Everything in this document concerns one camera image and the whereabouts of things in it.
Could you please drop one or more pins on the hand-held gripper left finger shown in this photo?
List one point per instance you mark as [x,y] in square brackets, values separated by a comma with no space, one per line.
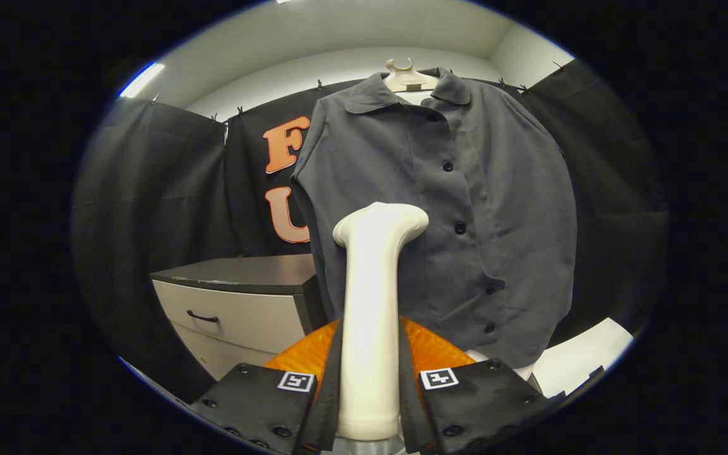
[331,411]

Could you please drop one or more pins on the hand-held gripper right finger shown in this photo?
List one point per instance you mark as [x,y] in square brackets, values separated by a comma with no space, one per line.
[411,411]

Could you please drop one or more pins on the dark grey button shirt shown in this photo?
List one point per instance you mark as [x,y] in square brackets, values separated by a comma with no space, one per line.
[497,208]

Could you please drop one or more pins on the cream clothes hanger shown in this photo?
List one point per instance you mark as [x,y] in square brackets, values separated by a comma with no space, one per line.
[409,79]

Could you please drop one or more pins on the beige cabinet with grey top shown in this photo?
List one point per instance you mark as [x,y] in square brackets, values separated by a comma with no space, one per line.
[237,316]

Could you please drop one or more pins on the white table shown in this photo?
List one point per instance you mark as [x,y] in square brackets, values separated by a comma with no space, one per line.
[585,360]

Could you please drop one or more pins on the narrow ceiling light strip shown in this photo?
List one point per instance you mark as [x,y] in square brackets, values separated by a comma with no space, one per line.
[141,80]

